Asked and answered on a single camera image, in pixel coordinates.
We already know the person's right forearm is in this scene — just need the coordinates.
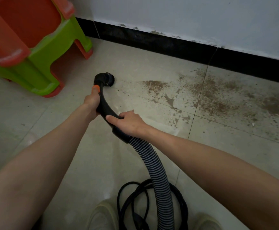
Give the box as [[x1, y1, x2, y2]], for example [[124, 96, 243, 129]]
[[140, 126, 279, 230]]

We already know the black ribbed vacuum hose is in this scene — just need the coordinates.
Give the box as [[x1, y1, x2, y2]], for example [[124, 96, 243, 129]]
[[92, 72, 175, 230]]

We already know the green plastic stool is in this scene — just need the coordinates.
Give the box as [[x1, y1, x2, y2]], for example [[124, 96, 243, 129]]
[[0, 15, 93, 96]]

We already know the black baseboard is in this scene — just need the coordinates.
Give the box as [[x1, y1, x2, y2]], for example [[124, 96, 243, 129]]
[[76, 17, 279, 87]]

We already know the person's right shoe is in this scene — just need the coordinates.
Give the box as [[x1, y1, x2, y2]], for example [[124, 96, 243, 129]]
[[192, 213, 224, 230]]

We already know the person's right hand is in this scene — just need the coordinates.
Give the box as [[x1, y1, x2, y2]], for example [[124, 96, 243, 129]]
[[105, 110, 152, 139]]

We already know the person's left forearm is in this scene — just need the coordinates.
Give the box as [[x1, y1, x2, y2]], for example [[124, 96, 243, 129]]
[[0, 104, 94, 230]]

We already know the person's left hand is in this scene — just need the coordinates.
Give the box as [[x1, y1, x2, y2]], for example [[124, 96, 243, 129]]
[[83, 87, 101, 121]]

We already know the orange plastic stool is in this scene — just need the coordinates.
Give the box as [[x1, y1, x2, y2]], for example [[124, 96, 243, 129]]
[[0, 0, 94, 98]]

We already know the black power cord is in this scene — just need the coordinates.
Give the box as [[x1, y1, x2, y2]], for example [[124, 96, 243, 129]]
[[116, 179, 189, 230]]

